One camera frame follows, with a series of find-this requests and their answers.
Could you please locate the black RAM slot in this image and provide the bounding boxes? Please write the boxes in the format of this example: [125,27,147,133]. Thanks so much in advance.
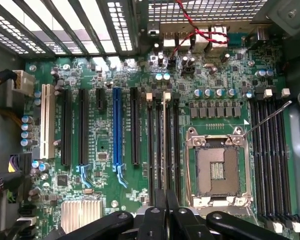
[277,97,295,222]
[146,99,155,208]
[165,98,173,198]
[268,98,285,221]
[249,98,267,218]
[173,98,182,208]
[155,98,164,193]
[258,98,276,220]

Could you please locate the silver socket cover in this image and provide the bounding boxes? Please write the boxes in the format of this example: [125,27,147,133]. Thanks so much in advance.
[192,194,253,218]

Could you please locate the silver locking lever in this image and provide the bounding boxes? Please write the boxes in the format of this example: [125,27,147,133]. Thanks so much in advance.
[185,129,194,203]
[241,99,293,138]

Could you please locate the CPU socket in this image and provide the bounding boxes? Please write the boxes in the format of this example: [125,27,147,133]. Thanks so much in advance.
[186,126,253,208]

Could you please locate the silver chipset heatsink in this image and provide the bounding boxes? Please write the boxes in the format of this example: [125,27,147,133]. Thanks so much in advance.
[60,199,104,235]

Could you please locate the long black expansion slot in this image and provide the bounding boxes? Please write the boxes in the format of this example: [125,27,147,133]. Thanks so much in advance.
[78,88,90,166]
[130,86,141,166]
[61,88,73,167]

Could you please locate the blue expansion slot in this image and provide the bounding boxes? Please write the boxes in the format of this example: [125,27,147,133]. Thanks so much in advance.
[111,86,129,189]

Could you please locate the green Dell motherboard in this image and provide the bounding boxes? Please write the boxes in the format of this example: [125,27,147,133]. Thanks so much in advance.
[22,56,300,240]

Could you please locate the open metal PC case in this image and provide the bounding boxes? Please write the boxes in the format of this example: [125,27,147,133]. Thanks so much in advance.
[0,0,300,240]

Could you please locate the short black expansion slot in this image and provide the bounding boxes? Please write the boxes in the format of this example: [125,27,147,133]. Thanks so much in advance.
[95,87,106,111]

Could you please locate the white expansion slot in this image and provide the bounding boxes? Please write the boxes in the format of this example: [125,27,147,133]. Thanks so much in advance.
[40,83,55,160]

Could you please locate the white power connector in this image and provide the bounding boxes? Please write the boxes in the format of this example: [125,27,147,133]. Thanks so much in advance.
[11,69,36,97]

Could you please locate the black connector with purple wires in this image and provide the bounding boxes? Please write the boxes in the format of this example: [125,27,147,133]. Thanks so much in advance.
[7,152,33,176]

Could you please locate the red black twisted wire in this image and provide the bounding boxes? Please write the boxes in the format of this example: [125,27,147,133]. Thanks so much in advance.
[168,0,230,58]

